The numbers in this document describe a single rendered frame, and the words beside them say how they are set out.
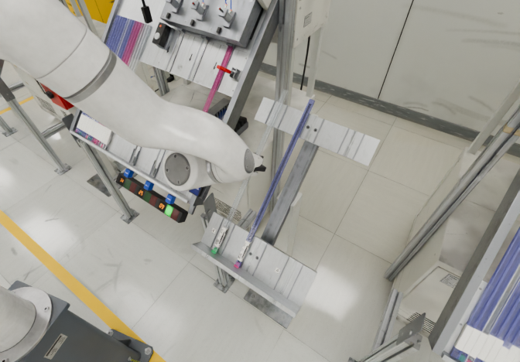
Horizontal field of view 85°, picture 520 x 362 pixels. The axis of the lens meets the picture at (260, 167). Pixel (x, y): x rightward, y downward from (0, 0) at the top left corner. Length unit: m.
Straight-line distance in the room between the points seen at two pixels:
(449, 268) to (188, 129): 0.94
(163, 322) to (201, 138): 1.26
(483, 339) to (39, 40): 0.96
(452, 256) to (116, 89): 1.07
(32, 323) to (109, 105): 0.69
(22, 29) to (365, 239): 1.71
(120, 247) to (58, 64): 1.53
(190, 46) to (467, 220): 1.17
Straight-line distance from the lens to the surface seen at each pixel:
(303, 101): 1.58
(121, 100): 0.44
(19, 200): 2.42
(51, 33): 0.41
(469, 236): 1.24
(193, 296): 1.62
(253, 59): 0.96
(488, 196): 1.42
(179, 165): 0.54
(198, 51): 1.09
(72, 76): 0.42
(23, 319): 0.97
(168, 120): 0.47
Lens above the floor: 1.51
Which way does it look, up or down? 47 degrees down
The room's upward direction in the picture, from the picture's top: straight up
